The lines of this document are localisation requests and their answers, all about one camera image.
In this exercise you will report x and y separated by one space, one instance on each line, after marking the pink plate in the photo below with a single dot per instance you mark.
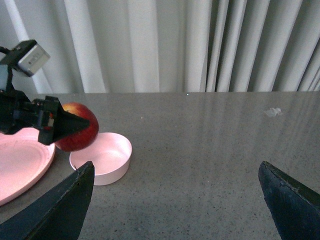
23 161

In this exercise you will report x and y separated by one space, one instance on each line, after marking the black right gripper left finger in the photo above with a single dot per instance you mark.
57 215

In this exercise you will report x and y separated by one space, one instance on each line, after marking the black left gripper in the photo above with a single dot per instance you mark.
47 115

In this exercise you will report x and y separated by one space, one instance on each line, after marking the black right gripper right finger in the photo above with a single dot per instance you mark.
294 207

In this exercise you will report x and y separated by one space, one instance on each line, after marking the clear tape scrap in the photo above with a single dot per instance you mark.
273 112

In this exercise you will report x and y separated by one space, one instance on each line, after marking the pink bowl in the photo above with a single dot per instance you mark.
110 154

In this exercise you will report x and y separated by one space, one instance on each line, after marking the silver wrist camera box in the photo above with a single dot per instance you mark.
27 57

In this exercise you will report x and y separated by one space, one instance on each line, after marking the white curtain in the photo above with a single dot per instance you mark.
140 46

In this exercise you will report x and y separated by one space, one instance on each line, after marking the red apple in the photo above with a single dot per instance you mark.
82 139

